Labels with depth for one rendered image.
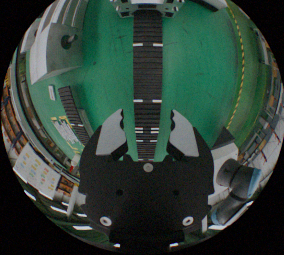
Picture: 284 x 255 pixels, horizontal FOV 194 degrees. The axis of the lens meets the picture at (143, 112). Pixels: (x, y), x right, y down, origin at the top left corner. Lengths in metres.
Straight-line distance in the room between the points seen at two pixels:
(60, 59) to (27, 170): 3.01
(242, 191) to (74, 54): 0.61
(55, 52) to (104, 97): 0.14
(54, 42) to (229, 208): 0.62
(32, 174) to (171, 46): 3.24
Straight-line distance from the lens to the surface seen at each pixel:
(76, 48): 0.21
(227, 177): 0.47
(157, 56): 0.15
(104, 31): 0.20
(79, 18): 0.24
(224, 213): 0.46
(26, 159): 3.00
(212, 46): 0.23
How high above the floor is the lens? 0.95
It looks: 60 degrees down
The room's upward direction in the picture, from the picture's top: 176 degrees counter-clockwise
